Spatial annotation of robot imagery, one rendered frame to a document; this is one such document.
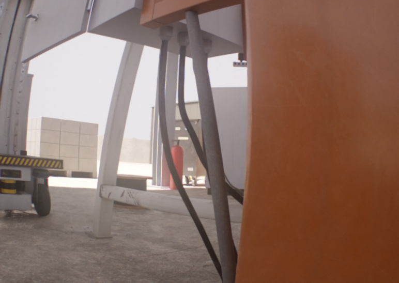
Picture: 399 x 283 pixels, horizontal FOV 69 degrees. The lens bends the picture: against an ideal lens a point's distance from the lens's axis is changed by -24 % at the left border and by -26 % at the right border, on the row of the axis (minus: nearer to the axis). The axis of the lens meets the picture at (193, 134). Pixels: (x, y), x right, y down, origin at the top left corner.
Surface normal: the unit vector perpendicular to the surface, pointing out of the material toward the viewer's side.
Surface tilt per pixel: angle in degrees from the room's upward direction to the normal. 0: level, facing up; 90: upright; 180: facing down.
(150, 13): 90
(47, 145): 90
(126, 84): 100
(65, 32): 90
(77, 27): 90
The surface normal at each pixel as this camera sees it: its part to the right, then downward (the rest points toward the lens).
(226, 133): -0.38, -0.08
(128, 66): 0.71, 0.14
